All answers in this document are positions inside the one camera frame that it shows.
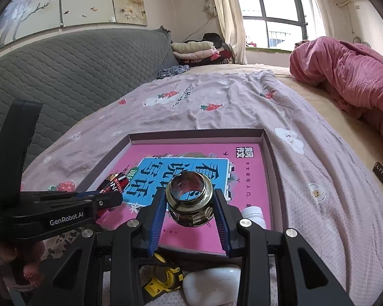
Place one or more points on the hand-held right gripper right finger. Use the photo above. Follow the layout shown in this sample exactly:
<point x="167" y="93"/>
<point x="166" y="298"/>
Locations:
<point x="223" y="226"/>

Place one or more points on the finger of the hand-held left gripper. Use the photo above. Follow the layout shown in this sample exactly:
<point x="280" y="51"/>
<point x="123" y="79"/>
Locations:
<point x="67" y="195"/>
<point x="105" y="204"/>

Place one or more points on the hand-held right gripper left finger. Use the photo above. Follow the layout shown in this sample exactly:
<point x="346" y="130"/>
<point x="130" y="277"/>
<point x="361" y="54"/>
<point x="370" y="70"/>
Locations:
<point x="156" y="223"/>

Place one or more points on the red lighter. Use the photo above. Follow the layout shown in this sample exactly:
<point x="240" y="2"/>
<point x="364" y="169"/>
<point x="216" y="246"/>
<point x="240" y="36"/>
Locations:
<point x="118" y="183"/>

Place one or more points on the white pill bottle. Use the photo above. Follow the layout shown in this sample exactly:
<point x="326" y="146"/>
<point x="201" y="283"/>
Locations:
<point x="253" y="213"/>

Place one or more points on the small glass jar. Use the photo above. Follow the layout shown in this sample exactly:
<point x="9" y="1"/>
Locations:
<point x="190" y="210"/>

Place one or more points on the white earbuds case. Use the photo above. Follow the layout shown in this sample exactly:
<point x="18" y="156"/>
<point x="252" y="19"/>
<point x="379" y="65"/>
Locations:
<point x="210" y="285"/>

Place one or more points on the shallow cardboard box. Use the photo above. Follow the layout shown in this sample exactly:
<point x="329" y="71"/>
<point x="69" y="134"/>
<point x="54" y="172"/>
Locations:
<point x="274" y="181"/>

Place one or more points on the person's left forearm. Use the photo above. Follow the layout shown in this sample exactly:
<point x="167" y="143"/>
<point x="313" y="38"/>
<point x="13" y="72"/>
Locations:
<point x="0" y="261"/>

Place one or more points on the person's left hand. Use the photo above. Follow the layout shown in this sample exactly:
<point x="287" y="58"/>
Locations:
<point x="30" y="272"/>

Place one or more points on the pink book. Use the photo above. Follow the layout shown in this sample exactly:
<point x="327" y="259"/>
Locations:
<point x="249" y="181"/>

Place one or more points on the grey quilted headboard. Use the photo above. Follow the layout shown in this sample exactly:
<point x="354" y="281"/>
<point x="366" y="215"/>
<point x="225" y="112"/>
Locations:
<point x="67" y="79"/>

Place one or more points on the strawberry printed pink sheet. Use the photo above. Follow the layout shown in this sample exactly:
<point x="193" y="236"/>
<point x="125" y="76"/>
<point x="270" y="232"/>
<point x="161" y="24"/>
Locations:
<point x="226" y="102"/>

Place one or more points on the dark patterned cloth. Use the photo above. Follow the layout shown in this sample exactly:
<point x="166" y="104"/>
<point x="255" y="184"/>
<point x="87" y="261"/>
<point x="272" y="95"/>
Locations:
<point x="174" y="71"/>

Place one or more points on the stack of folded blankets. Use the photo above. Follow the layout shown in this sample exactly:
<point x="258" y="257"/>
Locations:
<point x="191" y="51"/>

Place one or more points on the pink duvet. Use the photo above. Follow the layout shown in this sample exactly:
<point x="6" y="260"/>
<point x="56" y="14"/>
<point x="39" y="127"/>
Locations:
<point x="344" y="70"/>

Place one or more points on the cream curtain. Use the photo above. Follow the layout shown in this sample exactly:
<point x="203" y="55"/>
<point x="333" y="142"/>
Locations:
<point x="316" y="6"/>
<point x="226" y="16"/>

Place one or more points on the window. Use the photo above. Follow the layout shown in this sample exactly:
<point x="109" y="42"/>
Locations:
<point x="274" y="6"/>

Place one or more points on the flower wall painting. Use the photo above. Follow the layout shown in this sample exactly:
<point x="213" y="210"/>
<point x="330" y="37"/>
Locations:
<point x="83" y="0"/>

